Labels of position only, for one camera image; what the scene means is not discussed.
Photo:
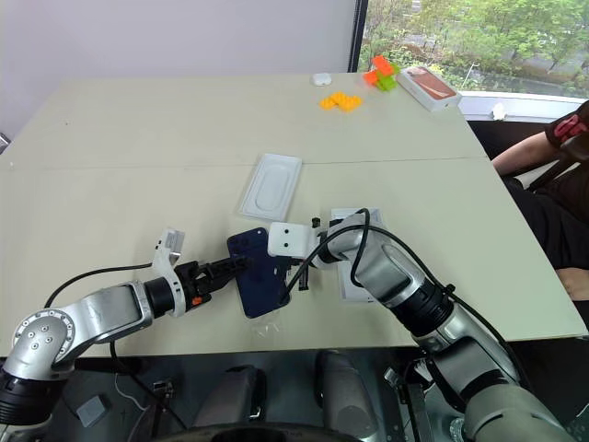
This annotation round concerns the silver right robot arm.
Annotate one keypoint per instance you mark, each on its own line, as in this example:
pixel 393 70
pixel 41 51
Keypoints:
pixel 386 271

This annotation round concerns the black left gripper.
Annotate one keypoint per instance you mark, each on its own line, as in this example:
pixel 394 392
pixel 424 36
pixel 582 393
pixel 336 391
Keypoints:
pixel 198 281

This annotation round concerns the white windowsill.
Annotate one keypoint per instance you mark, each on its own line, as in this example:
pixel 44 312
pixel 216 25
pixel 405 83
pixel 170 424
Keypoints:
pixel 520 106

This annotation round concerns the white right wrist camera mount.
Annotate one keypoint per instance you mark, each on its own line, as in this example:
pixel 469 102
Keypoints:
pixel 291 239

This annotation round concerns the dark window frame post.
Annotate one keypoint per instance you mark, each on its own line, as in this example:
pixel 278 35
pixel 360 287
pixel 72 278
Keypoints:
pixel 356 32

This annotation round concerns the yellow toy brick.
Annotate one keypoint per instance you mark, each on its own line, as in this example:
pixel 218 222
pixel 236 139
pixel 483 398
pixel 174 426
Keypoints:
pixel 328 103
pixel 349 102

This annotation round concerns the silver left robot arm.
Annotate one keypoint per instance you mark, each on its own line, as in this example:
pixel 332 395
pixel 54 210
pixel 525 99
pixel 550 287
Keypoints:
pixel 101 308

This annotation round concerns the white earbuds case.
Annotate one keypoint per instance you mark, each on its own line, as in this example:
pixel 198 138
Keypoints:
pixel 321 79

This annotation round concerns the grey rounded shape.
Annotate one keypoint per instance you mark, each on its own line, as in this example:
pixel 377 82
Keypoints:
pixel 345 396
pixel 234 396

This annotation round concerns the dark blue smartphone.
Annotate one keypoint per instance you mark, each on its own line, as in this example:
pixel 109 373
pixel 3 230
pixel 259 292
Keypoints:
pixel 260 276

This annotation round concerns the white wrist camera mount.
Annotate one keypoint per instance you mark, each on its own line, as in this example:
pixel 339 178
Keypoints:
pixel 172 241
pixel 291 239

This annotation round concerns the person's bare forearm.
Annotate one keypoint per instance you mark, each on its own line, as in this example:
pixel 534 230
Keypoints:
pixel 524 154

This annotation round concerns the small white object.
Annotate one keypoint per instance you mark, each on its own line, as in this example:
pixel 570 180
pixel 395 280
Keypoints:
pixel 498 112

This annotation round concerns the white phone box orange print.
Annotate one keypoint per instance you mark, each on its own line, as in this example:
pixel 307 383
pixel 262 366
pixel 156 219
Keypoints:
pixel 428 87

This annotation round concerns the clear plastic film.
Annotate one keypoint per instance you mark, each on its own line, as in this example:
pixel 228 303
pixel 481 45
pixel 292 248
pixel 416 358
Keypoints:
pixel 267 331

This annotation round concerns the clear plastic bottle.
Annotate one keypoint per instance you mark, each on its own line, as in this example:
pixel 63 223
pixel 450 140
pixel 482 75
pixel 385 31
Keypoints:
pixel 458 430

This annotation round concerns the black red wrist brace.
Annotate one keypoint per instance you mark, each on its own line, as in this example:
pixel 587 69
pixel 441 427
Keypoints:
pixel 568 126

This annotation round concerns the orange toy brick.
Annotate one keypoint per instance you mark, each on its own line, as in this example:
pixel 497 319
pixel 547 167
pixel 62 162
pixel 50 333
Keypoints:
pixel 371 78
pixel 381 63

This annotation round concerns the dark grey furniture edge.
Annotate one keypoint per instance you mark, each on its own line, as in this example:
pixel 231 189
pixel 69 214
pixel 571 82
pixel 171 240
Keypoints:
pixel 3 143

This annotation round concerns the person in dark clothes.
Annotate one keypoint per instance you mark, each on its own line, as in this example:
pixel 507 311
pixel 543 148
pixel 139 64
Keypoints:
pixel 552 221

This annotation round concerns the grey open phone box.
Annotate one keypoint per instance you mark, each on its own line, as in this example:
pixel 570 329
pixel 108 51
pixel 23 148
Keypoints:
pixel 350 286

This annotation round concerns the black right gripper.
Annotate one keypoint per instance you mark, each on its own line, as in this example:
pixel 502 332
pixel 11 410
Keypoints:
pixel 301 262

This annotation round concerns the small grey block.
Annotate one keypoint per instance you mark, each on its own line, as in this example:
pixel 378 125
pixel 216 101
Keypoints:
pixel 93 410

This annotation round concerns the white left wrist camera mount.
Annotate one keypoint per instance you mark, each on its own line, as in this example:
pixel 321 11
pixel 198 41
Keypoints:
pixel 172 241

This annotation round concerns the white moulded tray insert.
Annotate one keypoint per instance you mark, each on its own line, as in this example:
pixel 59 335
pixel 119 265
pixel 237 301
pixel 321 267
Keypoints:
pixel 271 186

